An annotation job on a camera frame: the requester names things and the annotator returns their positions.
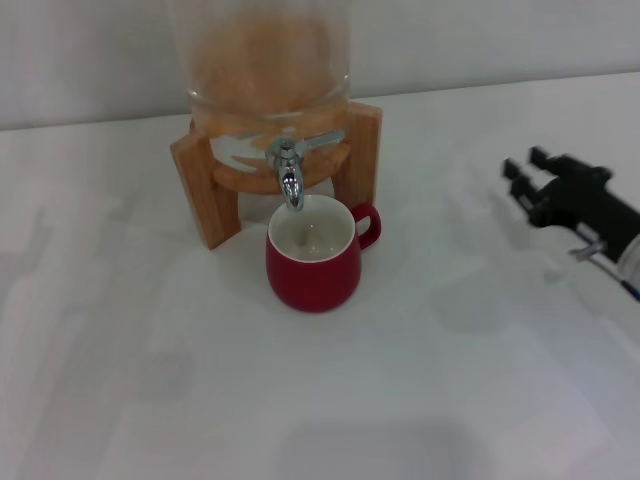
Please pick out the wooden dispenser stand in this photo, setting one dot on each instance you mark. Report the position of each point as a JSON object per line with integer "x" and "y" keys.
{"x": 210, "y": 200}

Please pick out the chrome faucet with lever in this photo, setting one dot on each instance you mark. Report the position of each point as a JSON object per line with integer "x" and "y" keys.
{"x": 291, "y": 185}

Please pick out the red cup white inside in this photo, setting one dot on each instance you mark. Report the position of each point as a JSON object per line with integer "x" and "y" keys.
{"x": 310, "y": 280}

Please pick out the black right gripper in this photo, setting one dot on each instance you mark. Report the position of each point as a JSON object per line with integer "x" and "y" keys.
{"x": 595, "y": 210}

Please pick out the clear glass dispenser jar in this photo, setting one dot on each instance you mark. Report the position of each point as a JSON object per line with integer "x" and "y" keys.
{"x": 260, "y": 60}

